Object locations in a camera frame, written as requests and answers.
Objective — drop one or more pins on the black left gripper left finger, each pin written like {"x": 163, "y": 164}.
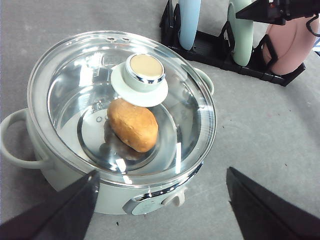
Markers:
{"x": 63, "y": 215}

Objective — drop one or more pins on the blue plate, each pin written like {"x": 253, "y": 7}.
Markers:
{"x": 189, "y": 16}

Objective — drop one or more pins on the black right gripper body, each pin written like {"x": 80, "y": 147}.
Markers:
{"x": 285, "y": 10}

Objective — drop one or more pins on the brown potato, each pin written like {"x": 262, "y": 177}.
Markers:
{"x": 135, "y": 125}

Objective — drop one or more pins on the glass pot lid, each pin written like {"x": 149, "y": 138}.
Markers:
{"x": 72, "y": 81}

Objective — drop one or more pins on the green plate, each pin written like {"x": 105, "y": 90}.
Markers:
{"x": 242, "y": 31}

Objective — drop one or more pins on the black camera cable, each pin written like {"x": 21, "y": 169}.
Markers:
{"x": 309, "y": 28}

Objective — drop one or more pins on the black plate rack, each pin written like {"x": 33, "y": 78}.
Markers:
{"x": 211, "y": 47}

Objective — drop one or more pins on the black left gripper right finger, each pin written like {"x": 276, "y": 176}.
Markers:
{"x": 264, "y": 215}

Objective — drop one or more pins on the pink plate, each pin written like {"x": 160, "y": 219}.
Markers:
{"x": 292, "y": 41}

